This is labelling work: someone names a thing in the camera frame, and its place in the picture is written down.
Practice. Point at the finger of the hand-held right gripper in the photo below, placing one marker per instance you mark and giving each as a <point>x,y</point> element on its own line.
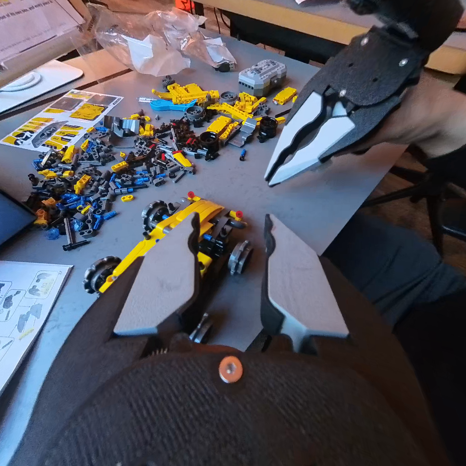
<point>320,145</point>
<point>302,120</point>

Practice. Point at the yellow pointed panel piece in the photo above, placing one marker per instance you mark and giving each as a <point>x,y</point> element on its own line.
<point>182,159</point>

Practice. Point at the black rubber tyre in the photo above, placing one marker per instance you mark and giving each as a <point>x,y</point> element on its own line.
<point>209,140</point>

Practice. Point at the light blue brick separator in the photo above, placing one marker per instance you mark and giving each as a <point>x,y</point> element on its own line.
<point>171,105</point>

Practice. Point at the person's right hand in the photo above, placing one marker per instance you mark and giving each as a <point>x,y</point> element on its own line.
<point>433,116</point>

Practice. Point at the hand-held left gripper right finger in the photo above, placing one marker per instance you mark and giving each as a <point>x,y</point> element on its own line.
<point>298,291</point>

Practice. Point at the yellow printed leaflet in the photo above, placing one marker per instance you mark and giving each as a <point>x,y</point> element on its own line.
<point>62,120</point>

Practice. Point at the pile of dark brick pieces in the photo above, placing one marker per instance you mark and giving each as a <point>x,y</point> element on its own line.
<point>120,167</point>

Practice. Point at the person's black top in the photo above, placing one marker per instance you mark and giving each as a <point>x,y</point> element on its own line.
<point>437,364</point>

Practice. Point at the black office chair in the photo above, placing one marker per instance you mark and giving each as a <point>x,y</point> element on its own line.
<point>433,204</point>

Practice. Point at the white instruction booklet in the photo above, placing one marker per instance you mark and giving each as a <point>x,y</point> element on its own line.
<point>25,309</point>

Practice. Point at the blue cardboard box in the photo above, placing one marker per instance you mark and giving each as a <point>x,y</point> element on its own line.
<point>12,216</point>

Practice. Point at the wooden table with black frame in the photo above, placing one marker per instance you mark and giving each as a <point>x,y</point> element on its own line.
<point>291,18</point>

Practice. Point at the grey toy wheel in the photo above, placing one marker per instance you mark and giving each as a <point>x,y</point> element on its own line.
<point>240,256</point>

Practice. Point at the small yellow connector piece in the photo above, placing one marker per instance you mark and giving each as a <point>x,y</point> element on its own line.
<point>127,197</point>

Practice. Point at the crumpled clear plastic bags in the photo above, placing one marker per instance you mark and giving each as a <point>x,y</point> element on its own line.
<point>163,40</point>

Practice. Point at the yellow toy brick car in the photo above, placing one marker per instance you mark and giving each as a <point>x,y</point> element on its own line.
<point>204,214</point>

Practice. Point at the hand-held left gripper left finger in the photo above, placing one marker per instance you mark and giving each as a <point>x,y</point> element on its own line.
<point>163,287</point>

